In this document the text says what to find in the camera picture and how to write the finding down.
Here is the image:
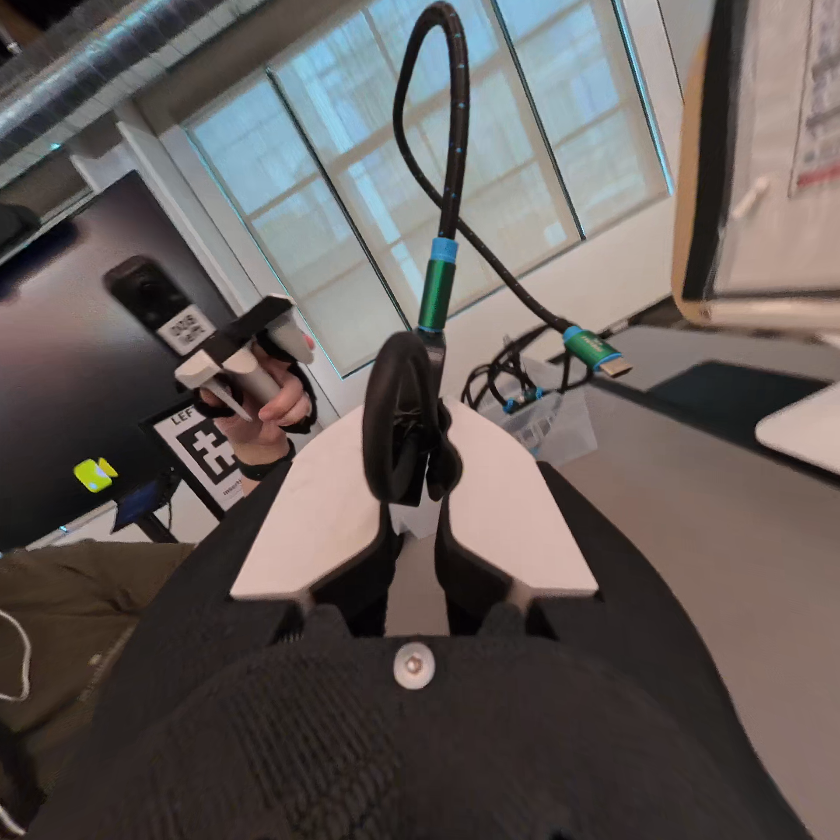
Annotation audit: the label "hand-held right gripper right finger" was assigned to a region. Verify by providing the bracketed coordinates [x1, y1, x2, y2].
[434, 397, 600, 637]

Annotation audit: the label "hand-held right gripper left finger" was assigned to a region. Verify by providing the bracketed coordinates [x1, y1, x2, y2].
[230, 403, 404, 637]

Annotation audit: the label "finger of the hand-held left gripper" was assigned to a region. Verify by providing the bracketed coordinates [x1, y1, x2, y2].
[197, 382, 256, 423]
[174, 350, 249, 396]

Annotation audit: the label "clear plastic bin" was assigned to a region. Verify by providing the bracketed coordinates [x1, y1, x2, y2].
[505, 357, 599, 470]

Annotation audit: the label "black round adapter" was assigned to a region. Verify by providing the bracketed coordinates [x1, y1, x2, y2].
[362, 331, 464, 508]

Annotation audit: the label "black braided green-plug hdmi cable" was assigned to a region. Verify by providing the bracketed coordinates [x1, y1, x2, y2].
[392, 0, 635, 382]

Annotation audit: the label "person's left hand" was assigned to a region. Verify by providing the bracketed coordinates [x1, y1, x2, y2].
[199, 341, 313, 466]

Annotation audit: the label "black wristband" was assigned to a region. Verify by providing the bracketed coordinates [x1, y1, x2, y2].
[235, 438, 296, 482]

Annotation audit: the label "dark computer monitor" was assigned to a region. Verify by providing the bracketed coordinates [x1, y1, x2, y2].
[0, 169, 244, 552]

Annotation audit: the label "large paned window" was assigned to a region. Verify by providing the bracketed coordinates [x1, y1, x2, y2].
[184, 0, 677, 382]

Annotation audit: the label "person's olive trousers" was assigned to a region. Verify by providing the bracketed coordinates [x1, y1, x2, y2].
[0, 541, 198, 742]

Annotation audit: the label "white display stand base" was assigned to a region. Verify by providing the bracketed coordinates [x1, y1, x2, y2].
[755, 384, 840, 490]

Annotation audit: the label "light wooden rounded table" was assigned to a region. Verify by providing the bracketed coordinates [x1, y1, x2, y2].
[672, 52, 723, 322]

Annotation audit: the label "black display board instruction sheet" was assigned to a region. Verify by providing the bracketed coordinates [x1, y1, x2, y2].
[682, 0, 840, 329]

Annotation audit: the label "bundle of black cables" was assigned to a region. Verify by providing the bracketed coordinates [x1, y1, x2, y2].
[462, 325, 568, 416]

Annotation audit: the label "ribbed silver round duct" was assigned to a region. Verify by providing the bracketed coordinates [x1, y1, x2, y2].
[0, 0, 277, 158]

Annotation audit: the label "thin white cable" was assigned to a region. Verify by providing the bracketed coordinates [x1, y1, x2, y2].
[0, 610, 32, 703]

